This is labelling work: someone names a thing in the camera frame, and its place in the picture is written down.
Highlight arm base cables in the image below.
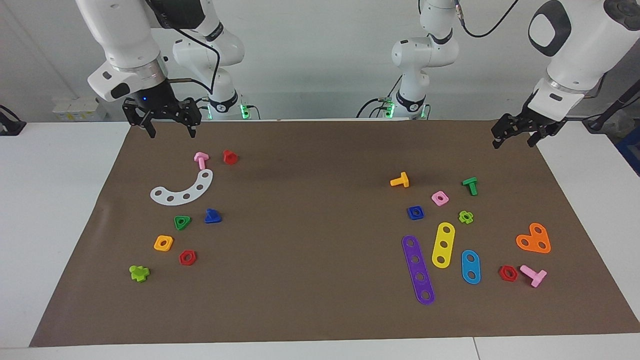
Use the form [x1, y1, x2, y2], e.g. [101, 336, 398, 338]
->
[195, 95, 262, 121]
[356, 75, 402, 119]

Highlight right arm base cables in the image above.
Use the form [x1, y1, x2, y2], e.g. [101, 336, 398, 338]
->
[195, 95, 262, 121]

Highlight yellow three-hole strip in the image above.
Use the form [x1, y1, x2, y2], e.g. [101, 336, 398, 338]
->
[431, 222, 456, 269]

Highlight brown table mat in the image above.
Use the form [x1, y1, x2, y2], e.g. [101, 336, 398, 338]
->
[29, 119, 640, 348]

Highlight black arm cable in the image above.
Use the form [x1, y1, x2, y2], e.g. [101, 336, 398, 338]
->
[165, 20, 222, 96]
[454, 0, 520, 39]

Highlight purple four-hole strip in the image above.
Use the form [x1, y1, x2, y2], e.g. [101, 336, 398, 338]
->
[401, 235, 436, 306]

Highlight orange heart holed plate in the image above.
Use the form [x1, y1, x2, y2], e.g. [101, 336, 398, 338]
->
[515, 222, 552, 254]

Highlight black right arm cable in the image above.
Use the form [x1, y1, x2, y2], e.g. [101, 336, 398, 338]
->
[165, 20, 222, 96]

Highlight black stand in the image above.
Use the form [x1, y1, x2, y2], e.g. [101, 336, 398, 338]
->
[582, 80, 640, 133]

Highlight white box on table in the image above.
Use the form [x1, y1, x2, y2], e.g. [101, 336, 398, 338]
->
[52, 97, 107, 122]

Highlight blue two-hole strip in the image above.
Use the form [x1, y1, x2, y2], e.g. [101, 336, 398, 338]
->
[460, 249, 482, 285]

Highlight blue bin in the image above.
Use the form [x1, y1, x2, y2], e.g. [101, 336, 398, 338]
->
[616, 127, 640, 177]

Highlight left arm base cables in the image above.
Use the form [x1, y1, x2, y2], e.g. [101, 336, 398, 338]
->
[356, 75, 402, 119]

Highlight white curved holed strip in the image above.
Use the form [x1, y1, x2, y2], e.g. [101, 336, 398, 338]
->
[150, 169, 214, 206]

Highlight black clamp device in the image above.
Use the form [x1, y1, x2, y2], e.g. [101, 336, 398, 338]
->
[0, 105, 27, 137]

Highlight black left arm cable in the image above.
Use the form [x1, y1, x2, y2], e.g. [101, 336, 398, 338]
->
[454, 0, 520, 39]

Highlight large pink toy screw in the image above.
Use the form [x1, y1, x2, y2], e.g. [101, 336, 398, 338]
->
[519, 264, 548, 288]

